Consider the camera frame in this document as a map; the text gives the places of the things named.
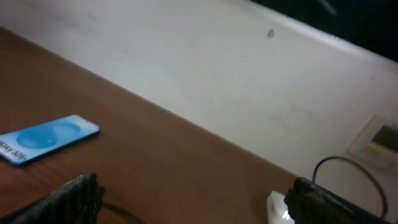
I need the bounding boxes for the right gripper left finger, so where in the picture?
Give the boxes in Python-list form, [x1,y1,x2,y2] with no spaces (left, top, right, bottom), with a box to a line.
[1,174,105,224]

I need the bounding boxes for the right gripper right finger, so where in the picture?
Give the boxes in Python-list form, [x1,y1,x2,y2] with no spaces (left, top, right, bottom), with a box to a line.
[284,177,391,224]

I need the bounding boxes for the black USB charging cable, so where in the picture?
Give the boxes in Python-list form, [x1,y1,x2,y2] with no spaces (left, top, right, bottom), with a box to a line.
[101,155,389,224]

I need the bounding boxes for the blue Samsung Galaxy smartphone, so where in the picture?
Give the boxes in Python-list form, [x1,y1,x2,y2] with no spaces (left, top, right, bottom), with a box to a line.
[1,114,100,166]

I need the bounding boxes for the white power strip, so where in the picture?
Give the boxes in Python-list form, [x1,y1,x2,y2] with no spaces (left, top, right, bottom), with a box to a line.
[267,191,295,224]

